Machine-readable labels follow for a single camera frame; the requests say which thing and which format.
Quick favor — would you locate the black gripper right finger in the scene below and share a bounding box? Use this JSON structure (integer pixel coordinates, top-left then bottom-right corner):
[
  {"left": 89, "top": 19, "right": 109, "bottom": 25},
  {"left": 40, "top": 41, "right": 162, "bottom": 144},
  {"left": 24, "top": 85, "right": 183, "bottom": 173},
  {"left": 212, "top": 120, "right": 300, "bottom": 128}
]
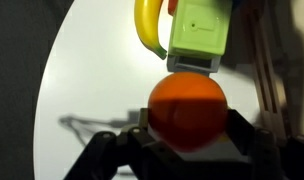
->
[{"left": 225, "top": 109, "right": 283, "bottom": 180}]

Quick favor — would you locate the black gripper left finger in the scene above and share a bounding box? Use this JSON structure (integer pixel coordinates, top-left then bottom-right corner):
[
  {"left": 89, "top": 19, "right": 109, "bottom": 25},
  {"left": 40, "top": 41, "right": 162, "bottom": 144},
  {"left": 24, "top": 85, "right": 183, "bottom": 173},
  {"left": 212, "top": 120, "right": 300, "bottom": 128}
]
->
[{"left": 64, "top": 108, "right": 152, "bottom": 180}]

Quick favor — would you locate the orange fruit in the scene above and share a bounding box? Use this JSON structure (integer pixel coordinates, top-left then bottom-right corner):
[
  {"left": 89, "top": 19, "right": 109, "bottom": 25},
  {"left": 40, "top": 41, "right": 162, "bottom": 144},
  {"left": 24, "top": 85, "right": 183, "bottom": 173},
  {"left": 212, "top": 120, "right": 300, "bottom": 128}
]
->
[{"left": 148, "top": 72, "right": 228, "bottom": 152}]

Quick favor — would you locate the yellow-green cube block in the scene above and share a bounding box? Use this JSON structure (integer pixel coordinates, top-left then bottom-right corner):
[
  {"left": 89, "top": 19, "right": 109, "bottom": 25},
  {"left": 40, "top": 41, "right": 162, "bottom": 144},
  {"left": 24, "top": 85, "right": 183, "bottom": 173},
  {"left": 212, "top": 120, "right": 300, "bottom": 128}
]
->
[{"left": 165, "top": 0, "right": 234, "bottom": 75}]

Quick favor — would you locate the yellow banana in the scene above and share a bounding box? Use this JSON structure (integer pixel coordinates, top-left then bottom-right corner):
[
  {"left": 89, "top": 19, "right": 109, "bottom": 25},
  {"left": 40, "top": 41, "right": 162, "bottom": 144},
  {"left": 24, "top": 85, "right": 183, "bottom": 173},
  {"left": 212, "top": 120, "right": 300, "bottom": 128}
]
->
[{"left": 134, "top": 0, "right": 167, "bottom": 60}]

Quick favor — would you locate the orange cube block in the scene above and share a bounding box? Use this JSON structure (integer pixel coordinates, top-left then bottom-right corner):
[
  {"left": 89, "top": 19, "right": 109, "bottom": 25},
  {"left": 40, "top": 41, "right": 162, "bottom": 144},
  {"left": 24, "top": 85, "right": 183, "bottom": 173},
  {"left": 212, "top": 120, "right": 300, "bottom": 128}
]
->
[{"left": 168, "top": 0, "right": 178, "bottom": 15}]

